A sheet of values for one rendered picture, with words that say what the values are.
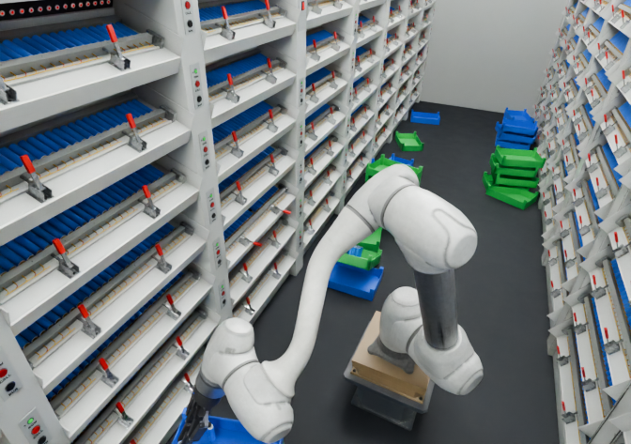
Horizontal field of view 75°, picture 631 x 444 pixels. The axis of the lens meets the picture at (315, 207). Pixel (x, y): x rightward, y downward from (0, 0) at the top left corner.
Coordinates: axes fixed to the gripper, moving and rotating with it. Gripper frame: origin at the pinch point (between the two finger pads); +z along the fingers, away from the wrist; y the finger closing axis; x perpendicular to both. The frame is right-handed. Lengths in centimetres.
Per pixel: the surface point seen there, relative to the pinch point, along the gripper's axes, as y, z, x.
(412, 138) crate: 247, -65, -237
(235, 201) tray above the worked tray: 66, -42, -14
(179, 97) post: 48, -78, 20
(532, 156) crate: 136, -101, -255
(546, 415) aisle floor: -17, -18, -137
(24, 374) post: 2.1, -23.0, 41.0
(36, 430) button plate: -0.7, -8.5, 36.4
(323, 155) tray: 132, -52, -81
